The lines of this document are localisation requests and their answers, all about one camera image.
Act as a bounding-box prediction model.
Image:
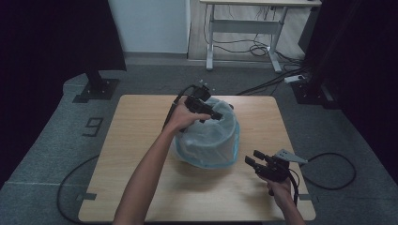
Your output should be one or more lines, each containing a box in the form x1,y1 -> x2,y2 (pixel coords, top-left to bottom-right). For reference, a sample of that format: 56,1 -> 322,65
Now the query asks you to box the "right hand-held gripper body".
257,148 -> 309,182

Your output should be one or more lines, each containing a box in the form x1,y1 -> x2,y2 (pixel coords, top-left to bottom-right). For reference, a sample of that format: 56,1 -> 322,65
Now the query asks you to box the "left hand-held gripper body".
184,83 -> 217,117

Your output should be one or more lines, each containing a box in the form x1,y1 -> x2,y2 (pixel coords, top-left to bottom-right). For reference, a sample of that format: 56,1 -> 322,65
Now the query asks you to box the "white plastic bag blue edge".
173,97 -> 241,170

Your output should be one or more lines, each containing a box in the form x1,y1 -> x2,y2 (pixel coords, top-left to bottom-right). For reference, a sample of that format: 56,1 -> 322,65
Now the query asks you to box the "person's right hand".
259,175 -> 295,205

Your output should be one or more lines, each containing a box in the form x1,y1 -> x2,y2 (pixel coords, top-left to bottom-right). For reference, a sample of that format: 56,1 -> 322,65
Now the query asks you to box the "person's left hand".
162,98 -> 212,135

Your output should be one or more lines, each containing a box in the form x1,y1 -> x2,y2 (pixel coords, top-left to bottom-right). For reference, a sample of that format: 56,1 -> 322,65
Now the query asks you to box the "grey tape strip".
298,194 -> 318,203
75,192 -> 98,202

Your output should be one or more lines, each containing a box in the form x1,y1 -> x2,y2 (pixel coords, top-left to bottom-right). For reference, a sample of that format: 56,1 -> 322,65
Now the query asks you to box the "white power strip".
283,74 -> 306,84

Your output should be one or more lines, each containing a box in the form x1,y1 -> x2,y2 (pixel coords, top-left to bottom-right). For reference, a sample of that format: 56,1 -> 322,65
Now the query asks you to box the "black stand base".
72,69 -> 120,104
290,79 -> 341,109

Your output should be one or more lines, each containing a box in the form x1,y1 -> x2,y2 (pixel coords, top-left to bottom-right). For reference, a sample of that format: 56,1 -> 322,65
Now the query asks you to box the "black stand base left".
72,69 -> 120,104

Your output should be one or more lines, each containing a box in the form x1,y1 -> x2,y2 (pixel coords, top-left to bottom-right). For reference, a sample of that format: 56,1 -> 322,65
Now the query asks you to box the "dark curtain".
0,0 -> 128,188
304,0 -> 398,176

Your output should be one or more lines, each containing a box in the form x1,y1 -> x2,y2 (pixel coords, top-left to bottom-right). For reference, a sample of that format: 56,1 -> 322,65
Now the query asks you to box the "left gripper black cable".
56,84 -> 198,225

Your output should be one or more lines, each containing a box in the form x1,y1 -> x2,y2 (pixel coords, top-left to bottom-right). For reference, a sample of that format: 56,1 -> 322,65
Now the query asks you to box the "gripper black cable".
289,152 -> 358,207
56,84 -> 198,225

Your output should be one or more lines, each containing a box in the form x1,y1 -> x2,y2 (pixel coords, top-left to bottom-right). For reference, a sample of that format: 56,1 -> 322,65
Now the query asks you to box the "black floor cable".
236,67 -> 309,97

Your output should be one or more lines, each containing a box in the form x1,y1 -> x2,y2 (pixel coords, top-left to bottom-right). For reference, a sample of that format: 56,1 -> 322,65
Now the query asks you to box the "tangle of black cables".
203,4 -> 306,64

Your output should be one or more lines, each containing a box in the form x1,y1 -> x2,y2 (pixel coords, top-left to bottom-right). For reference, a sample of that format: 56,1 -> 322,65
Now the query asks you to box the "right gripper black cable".
289,152 -> 358,207

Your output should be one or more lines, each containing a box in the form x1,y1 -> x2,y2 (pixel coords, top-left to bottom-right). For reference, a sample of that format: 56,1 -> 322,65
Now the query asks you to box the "white metal frame desk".
199,0 -> 323,73

